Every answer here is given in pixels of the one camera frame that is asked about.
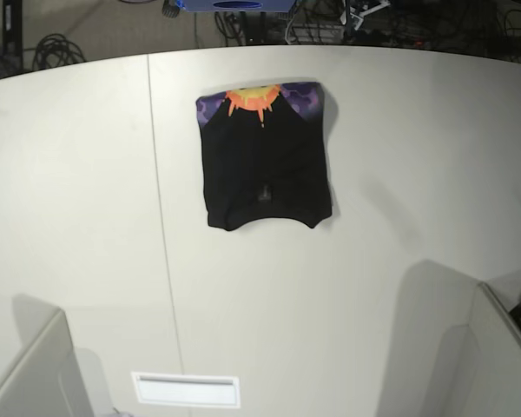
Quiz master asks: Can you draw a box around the black T-shirt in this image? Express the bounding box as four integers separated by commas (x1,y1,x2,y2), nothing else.
195,82,333,231

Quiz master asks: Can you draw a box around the blue plastic bin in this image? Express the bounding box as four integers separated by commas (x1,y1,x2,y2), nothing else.
175,0,296,12

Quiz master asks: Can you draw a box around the left grey partition panel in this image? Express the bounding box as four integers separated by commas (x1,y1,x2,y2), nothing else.
0,295,95,417

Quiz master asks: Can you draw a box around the grey partition panel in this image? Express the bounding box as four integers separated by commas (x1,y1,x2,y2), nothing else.
441,283,521,417
0,295,95,417

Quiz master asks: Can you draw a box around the right grey partition panel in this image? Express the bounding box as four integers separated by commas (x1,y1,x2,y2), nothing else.
441,283,521,417

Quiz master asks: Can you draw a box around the white table cable grommet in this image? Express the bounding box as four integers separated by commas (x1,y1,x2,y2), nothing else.
131,372,241,409

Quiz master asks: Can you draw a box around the coiled black cable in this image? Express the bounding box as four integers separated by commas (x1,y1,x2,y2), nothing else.
31,34,87,70

